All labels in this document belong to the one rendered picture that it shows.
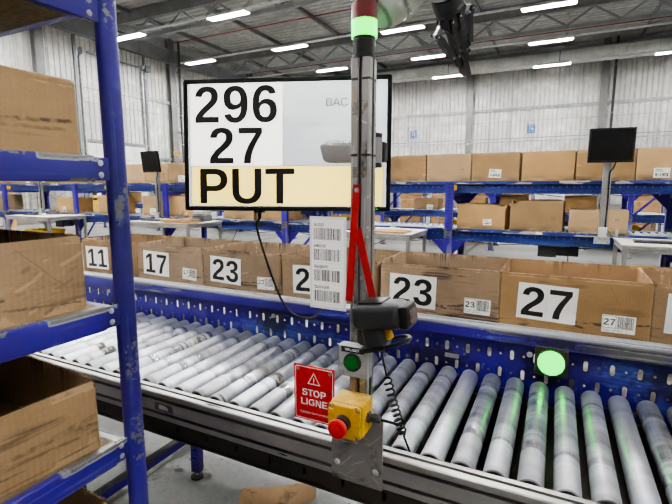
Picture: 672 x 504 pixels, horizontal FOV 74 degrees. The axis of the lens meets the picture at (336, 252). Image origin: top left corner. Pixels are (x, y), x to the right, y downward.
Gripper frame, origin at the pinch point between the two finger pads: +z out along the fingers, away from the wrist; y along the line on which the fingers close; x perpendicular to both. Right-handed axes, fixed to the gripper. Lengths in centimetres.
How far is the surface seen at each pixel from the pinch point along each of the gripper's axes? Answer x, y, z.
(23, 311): -38, -94, -50
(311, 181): -11, -53, -13
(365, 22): -13.4, -27.3, -35.6
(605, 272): -42, 5, 74
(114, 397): 6, -136, 15
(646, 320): -64, -7, 56
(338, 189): -16, -50, -10
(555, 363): -56, -33, 57
